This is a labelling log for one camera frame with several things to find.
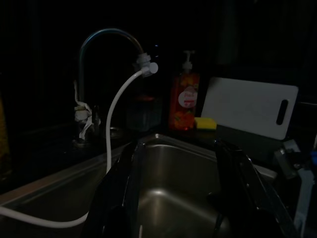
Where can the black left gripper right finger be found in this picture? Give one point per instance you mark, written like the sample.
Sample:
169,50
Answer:
247,198

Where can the white plastic faucet adapter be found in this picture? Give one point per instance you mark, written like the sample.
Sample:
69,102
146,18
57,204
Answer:
144,64

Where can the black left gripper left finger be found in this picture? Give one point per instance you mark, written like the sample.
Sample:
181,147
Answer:
114,198

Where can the white cloth wrap on faucet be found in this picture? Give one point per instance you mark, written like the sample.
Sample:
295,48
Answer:
85,114

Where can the white plastic cutting board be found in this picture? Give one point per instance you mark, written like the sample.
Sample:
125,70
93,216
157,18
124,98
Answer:
247,104

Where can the curved metal faucet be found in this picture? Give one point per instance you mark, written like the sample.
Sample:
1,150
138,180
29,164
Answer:
81,62

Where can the dark container with red lid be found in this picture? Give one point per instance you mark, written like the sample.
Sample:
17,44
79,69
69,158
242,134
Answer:
143,111

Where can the grey and white device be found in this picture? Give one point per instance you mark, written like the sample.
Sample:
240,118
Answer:
305,188

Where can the orange dish soap pump bottle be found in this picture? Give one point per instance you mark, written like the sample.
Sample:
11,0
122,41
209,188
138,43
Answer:
184,99

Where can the yellow sponge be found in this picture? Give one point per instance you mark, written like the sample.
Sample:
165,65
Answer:
205,123

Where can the stainless steel sink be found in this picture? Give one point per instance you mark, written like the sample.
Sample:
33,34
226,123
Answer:
173,161

